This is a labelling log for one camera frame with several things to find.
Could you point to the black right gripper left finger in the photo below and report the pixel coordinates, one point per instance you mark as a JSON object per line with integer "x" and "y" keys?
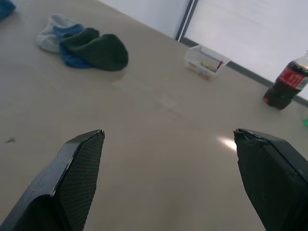
{"x": 72, "y": 183}

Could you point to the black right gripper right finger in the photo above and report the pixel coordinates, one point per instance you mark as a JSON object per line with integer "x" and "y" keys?
{"x": 272, "y": 178}

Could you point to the clear plastic container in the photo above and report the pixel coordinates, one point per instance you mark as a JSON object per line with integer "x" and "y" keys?
{"x": 204, "y": 63}

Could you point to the bright green object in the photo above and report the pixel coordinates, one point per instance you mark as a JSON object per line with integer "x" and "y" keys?
{"x": 305, "y": 121}

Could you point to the cola bottle with red label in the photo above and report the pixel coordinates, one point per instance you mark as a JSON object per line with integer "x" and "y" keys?
{"x": 285, "y": 89}

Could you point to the blue sock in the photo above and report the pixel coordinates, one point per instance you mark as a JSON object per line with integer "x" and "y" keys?
{"x": 72, "y": 60}

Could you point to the dark green sock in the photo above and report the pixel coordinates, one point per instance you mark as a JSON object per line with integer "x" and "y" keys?
{"x": 103, "y": 51}

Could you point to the light grey sock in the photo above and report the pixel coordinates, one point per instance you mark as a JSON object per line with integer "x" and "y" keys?
{"x": 47, "y": 41}

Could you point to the dark blue fabric item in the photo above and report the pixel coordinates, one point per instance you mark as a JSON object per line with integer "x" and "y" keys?
{"x": 6, "y": 8}

